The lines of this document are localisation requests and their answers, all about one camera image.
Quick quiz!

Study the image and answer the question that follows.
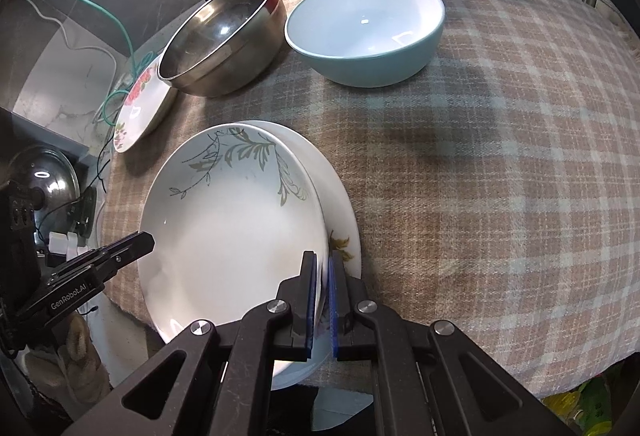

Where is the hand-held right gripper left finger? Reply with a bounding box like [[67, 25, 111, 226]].
[[60, 251, 321, 436]]

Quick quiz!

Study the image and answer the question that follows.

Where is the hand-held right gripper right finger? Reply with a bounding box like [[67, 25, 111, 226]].
[[328, 251, 576, 436]]

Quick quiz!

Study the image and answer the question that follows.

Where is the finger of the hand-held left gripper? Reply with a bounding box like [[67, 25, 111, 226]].
[[75, 231, 155, 279]]

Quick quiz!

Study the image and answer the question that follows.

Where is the leaf pattern white plate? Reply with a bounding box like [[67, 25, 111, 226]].
[[138, 126, 330, 343]]

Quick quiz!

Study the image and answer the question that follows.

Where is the plain white plate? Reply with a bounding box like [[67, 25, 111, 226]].
[[240, 120, 362, 390]]

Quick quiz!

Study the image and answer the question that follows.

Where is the light blue bowl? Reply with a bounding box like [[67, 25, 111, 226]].
[[284, 0, 446, 88]]

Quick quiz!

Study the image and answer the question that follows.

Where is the person's left hand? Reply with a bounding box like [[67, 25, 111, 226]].
[[25, 312, 112, 398]]

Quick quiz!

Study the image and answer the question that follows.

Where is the glass pot lid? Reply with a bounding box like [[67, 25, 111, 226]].
[[10, 145, 82, 218]]

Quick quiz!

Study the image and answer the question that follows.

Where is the pink floral white plate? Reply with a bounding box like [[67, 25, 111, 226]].
[[113, 53, 177, 154]]

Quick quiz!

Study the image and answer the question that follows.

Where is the plaid cloth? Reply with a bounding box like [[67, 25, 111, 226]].
[[100, 0, 640, 400]]

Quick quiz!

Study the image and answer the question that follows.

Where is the large stainless steel bowl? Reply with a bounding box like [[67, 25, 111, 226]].
[[157, 0, 288, 97]]

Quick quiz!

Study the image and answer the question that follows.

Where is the green plastic bag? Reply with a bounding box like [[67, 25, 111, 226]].
[[542, 373, 620, 436]]

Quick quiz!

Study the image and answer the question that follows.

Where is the white cable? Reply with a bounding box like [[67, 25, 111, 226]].
[[19, 0, 122, 93]]

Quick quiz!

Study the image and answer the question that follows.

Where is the green cable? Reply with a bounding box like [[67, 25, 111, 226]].
[[34, 0, 168, 128]]

